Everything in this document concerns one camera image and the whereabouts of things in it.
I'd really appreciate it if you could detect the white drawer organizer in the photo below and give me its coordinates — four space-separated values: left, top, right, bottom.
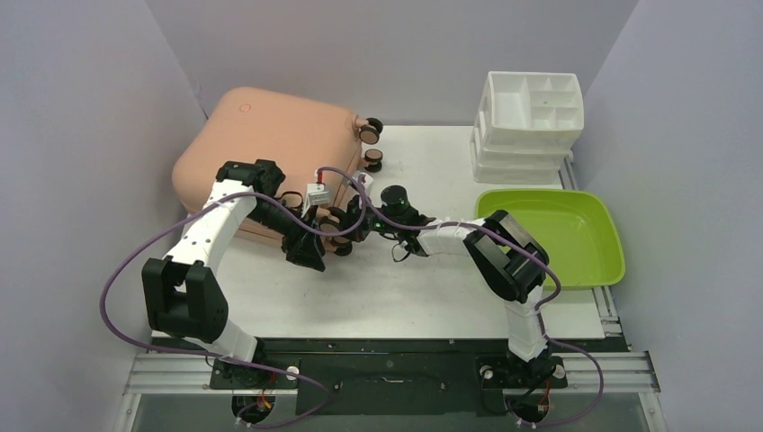
470 71 585 185

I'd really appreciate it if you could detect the green plastic tray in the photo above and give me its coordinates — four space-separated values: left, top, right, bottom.
475 189 626 291

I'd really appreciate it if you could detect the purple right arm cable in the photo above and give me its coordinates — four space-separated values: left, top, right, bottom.
357 178 606 429

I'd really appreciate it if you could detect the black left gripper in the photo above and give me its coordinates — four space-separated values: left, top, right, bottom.
247 200 326 271

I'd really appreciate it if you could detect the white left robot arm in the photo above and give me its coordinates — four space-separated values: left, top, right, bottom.
141 159 326 387

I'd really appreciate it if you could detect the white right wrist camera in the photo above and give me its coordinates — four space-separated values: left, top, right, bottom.
353 171 374 194

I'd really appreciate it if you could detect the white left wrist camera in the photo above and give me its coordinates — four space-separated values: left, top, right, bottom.
303 183 332 212

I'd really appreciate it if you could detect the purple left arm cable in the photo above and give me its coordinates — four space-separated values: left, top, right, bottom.
98 166 371 429

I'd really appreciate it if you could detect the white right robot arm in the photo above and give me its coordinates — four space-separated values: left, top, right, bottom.
318 185 566 387

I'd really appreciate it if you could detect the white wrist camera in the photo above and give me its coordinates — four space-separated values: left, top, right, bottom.
353 171 374 194
303 183 332 212

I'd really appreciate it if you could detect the pink hard-shell suitcase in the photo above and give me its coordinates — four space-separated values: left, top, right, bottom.
172 87 383 254

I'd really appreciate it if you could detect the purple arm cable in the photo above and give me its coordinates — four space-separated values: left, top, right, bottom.
357 178 606 429
98 166 371 429

